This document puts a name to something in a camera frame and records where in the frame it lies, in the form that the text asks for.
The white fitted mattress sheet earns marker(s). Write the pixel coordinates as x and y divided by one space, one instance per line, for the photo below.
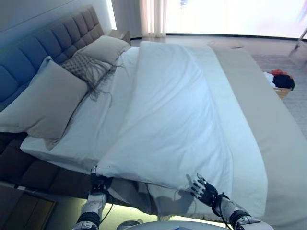
96 129

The white metal rack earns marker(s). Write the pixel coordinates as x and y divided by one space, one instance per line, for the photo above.
298 43

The grey knitted tasselled cushion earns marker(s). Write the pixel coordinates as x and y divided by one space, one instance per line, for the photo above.
84 65

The wooden laundry basket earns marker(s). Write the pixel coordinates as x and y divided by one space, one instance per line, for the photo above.
283 93

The red garment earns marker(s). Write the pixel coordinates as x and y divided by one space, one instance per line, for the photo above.
279 72

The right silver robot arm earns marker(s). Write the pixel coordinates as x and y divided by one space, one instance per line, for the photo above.
233 213

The silver robot torso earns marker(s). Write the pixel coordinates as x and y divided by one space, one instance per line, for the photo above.
177 226

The white garment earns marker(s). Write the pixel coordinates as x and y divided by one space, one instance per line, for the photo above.
268 77

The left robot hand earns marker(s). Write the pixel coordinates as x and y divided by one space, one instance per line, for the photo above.
99 184

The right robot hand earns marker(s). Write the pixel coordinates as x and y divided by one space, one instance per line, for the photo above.
207 194

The sheer beige curtain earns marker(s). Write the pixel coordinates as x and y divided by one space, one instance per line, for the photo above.
144 16

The wooden nightstand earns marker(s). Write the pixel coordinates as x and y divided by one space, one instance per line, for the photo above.
120 36
26 208

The light grey rug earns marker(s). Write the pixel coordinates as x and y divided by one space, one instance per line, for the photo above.
271 61

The beige pillow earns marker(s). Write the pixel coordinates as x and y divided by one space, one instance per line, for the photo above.
103 48
48 100

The tufted upholstered headboard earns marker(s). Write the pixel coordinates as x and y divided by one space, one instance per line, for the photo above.
36 48

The large bright window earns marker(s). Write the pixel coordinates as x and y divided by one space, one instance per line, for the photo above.
227 16

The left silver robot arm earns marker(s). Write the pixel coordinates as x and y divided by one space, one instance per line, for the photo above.
92 208

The brown upholstered bed frame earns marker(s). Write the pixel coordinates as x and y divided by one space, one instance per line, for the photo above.
48 175

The white duvet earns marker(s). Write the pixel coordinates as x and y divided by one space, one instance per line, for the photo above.
172 115

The black garment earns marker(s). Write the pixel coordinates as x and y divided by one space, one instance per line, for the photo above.
285 82

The pale pillow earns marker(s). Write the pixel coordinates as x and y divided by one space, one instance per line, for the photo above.
44 69

